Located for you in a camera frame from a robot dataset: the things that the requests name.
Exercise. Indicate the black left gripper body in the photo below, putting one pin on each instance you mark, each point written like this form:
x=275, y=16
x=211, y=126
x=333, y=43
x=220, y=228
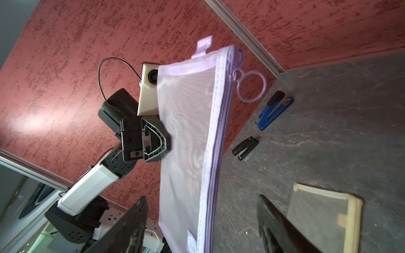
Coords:
x=131, y=138

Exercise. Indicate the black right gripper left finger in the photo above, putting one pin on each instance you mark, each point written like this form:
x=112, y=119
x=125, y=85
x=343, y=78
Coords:
x=127, y=235

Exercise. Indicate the aluminium left corner post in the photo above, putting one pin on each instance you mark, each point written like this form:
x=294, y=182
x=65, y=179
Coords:
x=229, y=18

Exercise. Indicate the small black box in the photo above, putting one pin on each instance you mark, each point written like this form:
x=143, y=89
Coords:
x=243, y=149

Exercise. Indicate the large purple trimmed pouch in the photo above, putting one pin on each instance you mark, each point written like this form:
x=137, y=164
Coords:
x=194, y=103

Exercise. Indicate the blue black stapler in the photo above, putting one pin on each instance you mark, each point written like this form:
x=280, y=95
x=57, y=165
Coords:
x=276, y=105

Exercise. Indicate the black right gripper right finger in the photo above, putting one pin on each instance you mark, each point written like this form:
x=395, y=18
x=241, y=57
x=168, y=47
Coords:
x=277, y=233

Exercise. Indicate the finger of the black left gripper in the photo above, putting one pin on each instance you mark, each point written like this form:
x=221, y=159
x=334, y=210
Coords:
x=155, y=139

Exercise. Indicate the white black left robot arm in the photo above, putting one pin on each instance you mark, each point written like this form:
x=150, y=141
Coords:
x=77, y=214

